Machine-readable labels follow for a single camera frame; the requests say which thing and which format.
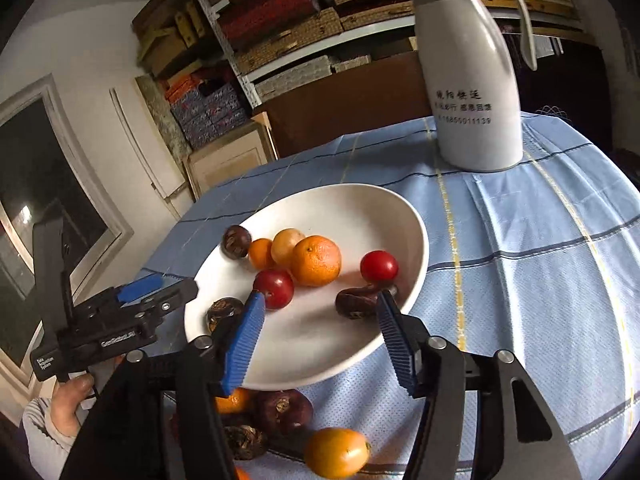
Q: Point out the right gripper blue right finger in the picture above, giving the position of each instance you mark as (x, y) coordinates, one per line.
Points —
(431, 369)

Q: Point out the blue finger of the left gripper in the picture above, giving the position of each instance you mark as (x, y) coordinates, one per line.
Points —
(134, 291)
(170, 298)

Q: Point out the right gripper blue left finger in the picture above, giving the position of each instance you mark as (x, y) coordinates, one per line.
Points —
(214, 365)

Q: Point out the dark chestnut back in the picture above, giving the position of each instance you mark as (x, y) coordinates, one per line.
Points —
(220, 309)

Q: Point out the dark chestnut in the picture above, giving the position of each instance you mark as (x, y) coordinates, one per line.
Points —
(246, 442)
(220, 309)
(236, 242)

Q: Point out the dark red plum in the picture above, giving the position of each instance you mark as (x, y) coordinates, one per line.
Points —
(283, 412)

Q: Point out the dark brown date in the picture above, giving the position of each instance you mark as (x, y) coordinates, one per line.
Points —
(360, 302)

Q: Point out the dark red cherry tomato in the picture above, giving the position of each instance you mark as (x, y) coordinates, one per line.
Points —
(277, 286)

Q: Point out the small orange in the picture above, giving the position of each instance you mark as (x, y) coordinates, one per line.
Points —
(259, 254)

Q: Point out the small red cherry tomato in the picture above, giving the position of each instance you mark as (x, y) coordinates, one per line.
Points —
(379, 267)

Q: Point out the orange round tomato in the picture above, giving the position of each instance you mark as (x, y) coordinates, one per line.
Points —
(336, 453)

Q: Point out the yellow-green tomato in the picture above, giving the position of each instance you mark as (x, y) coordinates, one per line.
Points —
(283, 245)

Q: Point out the large orange mandarin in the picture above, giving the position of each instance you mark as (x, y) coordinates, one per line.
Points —
(316, 261)

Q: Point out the small orange kumquat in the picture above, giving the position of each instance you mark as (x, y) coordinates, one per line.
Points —
(239, 401)

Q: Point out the person's left hand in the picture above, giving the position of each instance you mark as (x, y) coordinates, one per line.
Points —
(79, 394)

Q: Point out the blue checked tablecloth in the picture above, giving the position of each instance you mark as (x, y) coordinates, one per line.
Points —
(541, 259)

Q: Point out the framed picture leaning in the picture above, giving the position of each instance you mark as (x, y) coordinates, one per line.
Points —
(232, 155)

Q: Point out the stack of blue patterned boxes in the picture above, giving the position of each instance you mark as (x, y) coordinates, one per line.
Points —
(204, 119)

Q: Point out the white thermos jug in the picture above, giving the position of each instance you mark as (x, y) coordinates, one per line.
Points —
(470, 82)

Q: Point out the brown wooden chair back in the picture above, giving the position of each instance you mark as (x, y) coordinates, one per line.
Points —
(367, 97)

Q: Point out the red patterned box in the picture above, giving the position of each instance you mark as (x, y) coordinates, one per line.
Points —
(249, 21)

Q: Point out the window with white frame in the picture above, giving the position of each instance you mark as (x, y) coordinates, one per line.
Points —
(44, 174)

